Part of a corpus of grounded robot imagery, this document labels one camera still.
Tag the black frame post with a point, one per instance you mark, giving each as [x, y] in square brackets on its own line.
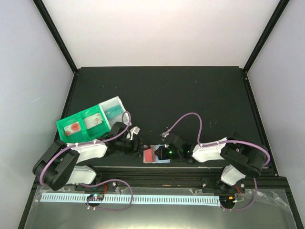
[55, 33]
[277, 13]

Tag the white slotted cable duct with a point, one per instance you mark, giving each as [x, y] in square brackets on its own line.
[134, 199]

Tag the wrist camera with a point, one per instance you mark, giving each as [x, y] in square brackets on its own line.
[165, 134]
[134, 131]

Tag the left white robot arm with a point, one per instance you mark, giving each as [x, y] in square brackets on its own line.
[61, 163]

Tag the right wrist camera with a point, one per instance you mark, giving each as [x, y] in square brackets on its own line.
[165, 134]

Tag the left black frame post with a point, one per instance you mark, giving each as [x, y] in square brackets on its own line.
[55, 33]

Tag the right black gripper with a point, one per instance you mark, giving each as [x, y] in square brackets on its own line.
[161, 156]

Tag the teal VIP card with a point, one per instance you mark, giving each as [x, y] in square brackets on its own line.
[113, 112]

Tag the red circle card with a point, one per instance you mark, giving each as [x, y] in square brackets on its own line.
[72, 128]

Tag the green divided bin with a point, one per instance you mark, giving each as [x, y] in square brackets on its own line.
[83, 126]

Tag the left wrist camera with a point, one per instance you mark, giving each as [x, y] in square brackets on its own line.
[134, 131]

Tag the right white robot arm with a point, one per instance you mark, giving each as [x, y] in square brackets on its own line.
[244, 158]

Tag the black aluminium rail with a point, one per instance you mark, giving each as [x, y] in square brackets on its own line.
[160, 176]

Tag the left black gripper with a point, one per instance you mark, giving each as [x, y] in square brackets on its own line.
[137, 148]

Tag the small circuit board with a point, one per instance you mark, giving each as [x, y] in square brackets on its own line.
[95, 197]

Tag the clear white bin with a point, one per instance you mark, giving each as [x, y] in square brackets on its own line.
[110, 103]

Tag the right black frame post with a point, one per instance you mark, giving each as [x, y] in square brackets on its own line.
[277, 13]

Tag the white floral card in bin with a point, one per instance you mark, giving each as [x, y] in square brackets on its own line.
[93, 120]

